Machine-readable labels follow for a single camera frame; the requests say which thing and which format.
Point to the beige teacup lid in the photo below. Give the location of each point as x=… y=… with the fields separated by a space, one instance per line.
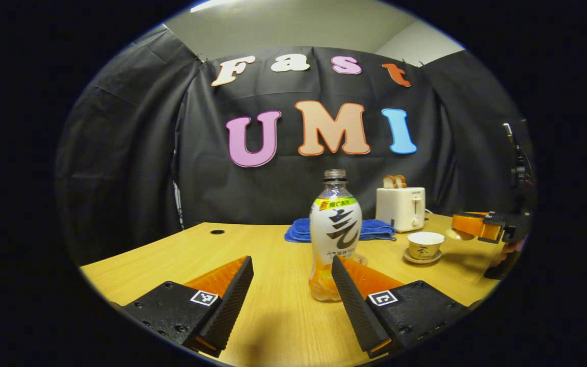
x=453 y=234

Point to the blue folded towel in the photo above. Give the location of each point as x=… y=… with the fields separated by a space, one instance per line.
x=298 y=230

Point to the black backdrop cloth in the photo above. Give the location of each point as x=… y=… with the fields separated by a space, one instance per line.
x=120 y=153

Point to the white toaster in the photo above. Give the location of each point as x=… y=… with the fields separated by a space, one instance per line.
x=400 y=209

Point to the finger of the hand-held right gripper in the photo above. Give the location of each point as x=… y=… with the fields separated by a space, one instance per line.
x=469 y=224
x=495 y=229

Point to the beige teacup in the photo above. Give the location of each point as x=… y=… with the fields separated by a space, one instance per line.
x=425 y=245

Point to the clear water bottle white label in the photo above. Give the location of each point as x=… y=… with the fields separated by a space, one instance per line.
x=335 y=229

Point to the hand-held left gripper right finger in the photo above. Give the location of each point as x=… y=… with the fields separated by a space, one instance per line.
x=352 y=300

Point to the bread slice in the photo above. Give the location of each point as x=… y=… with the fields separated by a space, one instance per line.
x=401 y=181
x=389 y=182

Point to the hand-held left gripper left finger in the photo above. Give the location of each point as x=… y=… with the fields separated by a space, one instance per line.
x=232 y=295

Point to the beige saucer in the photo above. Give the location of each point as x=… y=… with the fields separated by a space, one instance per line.
x=421 y=260

